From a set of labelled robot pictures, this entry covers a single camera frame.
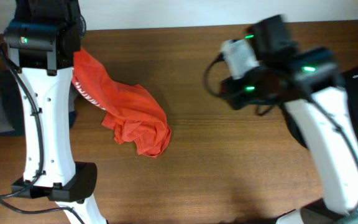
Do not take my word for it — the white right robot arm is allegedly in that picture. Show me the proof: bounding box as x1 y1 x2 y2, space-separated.
218 42 358 223

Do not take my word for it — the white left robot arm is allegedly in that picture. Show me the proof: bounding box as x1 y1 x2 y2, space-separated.
0 0 106 223

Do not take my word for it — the dark folded shirt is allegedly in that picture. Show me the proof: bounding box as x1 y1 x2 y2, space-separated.
0 70 25 136

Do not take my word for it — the orange t-shirt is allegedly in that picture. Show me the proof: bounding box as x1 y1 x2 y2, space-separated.
72 49 172 157

